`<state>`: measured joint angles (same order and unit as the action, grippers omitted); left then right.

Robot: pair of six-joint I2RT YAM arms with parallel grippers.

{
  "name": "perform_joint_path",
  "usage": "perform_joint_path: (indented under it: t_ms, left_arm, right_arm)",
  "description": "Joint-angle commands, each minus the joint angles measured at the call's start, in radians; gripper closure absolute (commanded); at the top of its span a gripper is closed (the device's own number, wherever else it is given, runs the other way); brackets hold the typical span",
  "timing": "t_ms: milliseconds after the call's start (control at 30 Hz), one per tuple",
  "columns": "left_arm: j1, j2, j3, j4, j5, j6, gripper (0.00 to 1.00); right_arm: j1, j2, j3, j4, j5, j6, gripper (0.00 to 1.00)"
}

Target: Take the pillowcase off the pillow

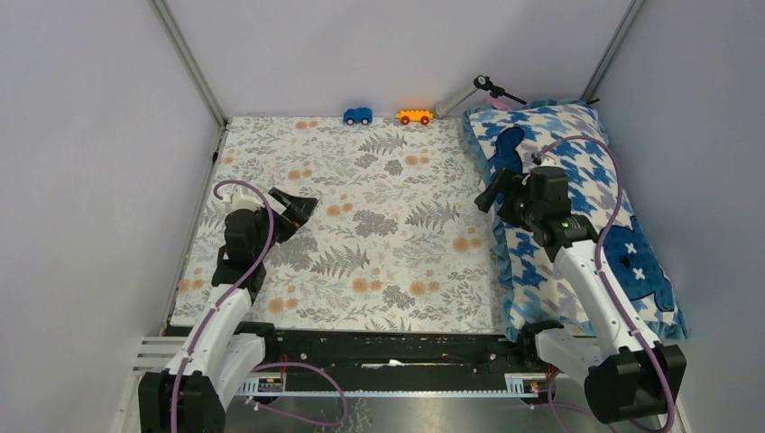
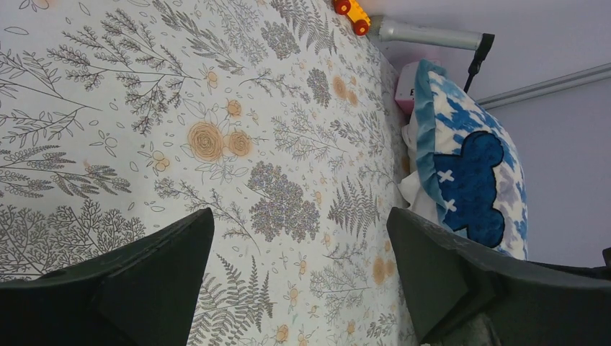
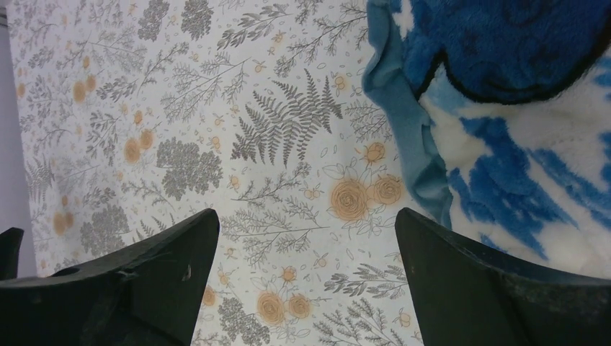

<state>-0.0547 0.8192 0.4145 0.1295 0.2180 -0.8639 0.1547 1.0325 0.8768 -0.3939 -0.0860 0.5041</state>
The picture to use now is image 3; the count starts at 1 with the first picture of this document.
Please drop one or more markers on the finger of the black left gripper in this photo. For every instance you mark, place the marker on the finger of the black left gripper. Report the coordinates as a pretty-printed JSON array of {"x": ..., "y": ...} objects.
[{"x": 11, "y": 241}]

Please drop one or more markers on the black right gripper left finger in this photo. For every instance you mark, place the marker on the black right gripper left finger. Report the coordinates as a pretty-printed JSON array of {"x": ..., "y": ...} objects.
[{"x": 148, "y": 293}]

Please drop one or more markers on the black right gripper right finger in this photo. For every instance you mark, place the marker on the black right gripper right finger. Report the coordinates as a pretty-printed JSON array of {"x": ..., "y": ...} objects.
[{"x": 466, "y": 293}]

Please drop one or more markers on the blue white plush pillowcase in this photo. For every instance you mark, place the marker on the blue white plush pillowcase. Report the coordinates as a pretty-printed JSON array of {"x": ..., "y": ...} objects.
[{"x": 501, "y": 114}]

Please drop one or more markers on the floral patterned table cloth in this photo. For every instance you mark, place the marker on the floral patterned table cloth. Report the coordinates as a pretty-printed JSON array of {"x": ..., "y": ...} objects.
[{"x": 137, "y": 114}]

